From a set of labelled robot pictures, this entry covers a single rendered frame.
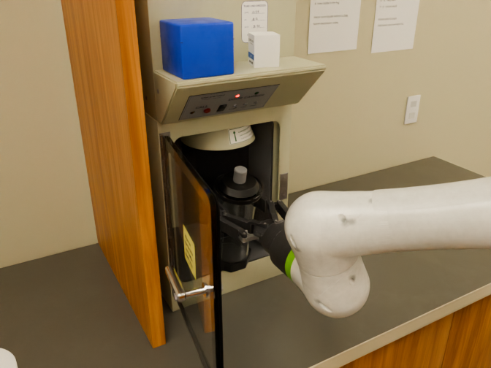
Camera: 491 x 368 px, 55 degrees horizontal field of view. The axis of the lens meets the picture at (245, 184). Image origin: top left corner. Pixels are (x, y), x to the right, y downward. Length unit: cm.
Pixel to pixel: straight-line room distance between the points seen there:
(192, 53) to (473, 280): 94
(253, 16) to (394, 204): 50
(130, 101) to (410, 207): 47
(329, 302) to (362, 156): 121
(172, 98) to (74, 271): 67
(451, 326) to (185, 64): 100
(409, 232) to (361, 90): 119
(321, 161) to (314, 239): 112
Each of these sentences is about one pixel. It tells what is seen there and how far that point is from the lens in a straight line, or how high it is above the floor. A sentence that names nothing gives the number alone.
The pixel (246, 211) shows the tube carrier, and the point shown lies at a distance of 104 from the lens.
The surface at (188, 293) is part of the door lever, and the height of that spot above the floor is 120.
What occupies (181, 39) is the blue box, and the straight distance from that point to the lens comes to 82.
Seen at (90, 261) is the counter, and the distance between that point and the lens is 140.
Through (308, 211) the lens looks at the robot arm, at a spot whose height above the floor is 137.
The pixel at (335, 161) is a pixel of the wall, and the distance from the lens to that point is 184.
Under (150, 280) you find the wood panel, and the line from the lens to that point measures 98.
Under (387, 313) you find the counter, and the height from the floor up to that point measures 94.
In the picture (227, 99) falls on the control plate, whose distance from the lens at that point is 92.
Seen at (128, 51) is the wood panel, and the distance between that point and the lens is 81.
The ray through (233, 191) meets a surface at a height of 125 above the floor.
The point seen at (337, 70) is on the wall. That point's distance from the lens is 172.
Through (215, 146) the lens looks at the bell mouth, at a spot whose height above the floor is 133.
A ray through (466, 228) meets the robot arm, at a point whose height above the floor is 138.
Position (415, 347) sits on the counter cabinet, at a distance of 135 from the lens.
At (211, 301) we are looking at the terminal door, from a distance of 78.
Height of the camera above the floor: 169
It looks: 25 degrees down
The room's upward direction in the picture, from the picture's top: straight up
